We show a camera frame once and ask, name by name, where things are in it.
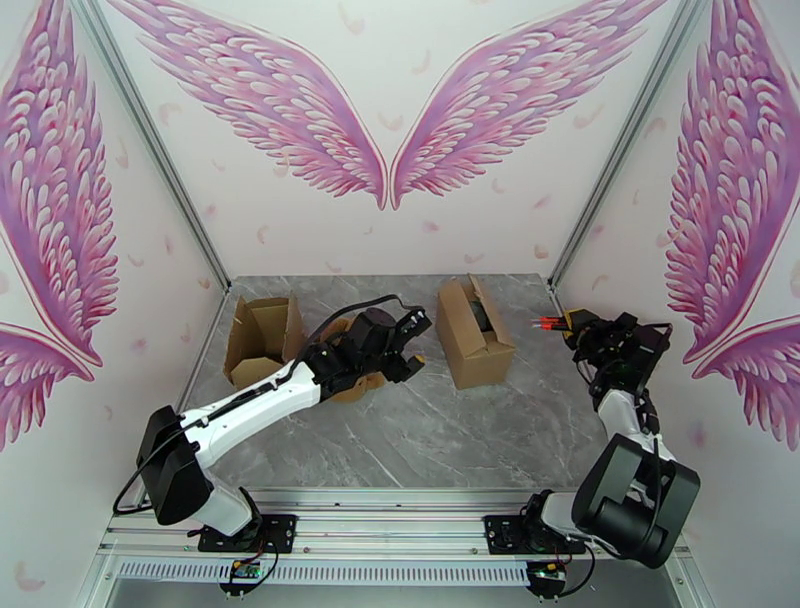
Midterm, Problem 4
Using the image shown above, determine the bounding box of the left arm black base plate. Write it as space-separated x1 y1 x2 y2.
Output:
198 513 297 554

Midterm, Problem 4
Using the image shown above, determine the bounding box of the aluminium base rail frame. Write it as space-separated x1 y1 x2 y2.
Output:
93 487 695 561

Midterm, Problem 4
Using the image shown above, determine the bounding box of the right small circuit board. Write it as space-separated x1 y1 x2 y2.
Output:
526 560 573 599

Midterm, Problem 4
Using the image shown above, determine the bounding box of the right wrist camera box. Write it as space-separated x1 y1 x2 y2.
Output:
634 321 674 378

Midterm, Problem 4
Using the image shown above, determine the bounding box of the white perforated cable duct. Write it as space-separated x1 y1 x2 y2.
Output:
115 560 533 581

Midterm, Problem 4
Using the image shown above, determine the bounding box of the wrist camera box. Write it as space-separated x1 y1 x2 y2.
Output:
634 321 674 378
398 307 434 344

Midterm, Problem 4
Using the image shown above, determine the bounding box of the cardboard box with printed mark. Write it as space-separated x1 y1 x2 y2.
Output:
435 272 518 391

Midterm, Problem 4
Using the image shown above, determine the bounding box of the small circuit board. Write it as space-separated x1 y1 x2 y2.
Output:
218 560 264 596
526 560 573 599

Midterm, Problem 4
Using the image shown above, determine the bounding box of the left aluminium corner post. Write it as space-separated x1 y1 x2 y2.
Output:
69 0 234 295

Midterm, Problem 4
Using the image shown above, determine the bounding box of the aluminium corner post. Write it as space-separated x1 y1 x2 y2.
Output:
69 0 234 295
545 0 715 295

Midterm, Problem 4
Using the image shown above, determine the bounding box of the right aluminium corner post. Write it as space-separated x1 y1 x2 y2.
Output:
545 0 715 295

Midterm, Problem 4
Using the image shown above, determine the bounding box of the left small circuit board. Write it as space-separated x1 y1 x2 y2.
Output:
218 560 264 596

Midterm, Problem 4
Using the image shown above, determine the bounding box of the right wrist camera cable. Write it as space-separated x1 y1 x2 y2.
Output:
571 321 675 551

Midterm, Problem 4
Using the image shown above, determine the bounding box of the plain brown cardboard box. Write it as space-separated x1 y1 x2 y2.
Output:
223 295 308 390

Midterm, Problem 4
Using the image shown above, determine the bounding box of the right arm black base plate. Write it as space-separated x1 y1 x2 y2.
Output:
484 513 588 559

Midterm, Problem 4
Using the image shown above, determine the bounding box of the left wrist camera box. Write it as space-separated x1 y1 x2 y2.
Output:
398 307 434 344

